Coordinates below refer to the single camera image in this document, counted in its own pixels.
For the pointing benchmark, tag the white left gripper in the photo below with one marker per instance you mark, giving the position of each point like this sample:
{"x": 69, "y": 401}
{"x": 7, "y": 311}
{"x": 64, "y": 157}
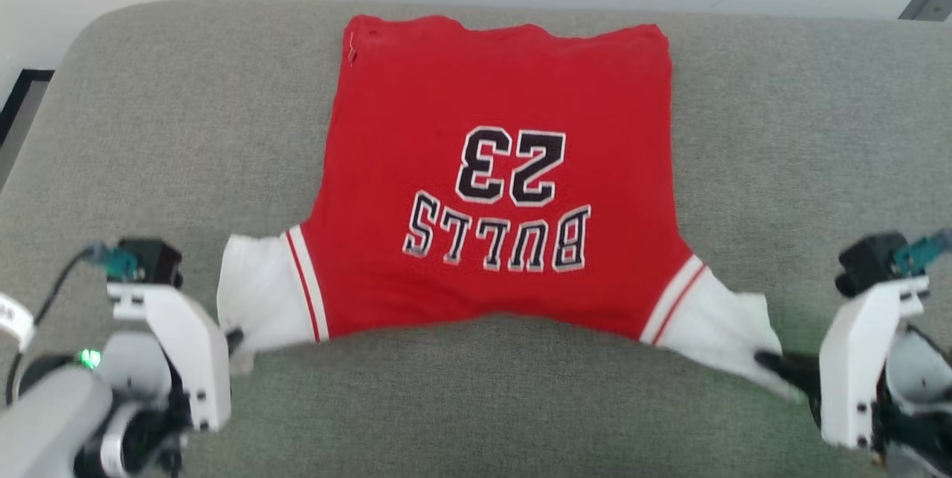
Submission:
{"x": 186, "y": 344}

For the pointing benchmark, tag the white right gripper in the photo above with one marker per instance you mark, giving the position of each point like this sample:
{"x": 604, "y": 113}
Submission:
{"x": 855, "y": 366}

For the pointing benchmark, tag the red Bulls 23 jersey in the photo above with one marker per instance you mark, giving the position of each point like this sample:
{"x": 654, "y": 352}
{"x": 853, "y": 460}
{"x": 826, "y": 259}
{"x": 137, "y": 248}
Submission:
{"x": 491, "y": 188}

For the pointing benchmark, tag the grey fabric sofa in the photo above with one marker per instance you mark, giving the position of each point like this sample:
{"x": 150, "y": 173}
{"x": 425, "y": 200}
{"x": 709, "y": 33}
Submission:
{"x": 149, "y": 128}

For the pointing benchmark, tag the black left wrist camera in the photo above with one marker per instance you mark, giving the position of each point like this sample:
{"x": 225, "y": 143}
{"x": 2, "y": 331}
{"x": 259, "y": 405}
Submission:
{"x": 152, "y": 259}

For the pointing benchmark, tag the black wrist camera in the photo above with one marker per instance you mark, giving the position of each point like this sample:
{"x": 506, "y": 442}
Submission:
{"x": 866, "y": 262}
{"x": 152, "y": 259}

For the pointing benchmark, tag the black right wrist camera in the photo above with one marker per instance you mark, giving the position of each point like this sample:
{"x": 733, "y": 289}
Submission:
{"x": 866, "y": 262}

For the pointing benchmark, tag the black floor frame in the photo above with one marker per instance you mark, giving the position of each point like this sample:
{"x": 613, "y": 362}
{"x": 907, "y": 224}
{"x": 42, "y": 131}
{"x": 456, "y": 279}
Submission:
{"x": 22, "y": 99}

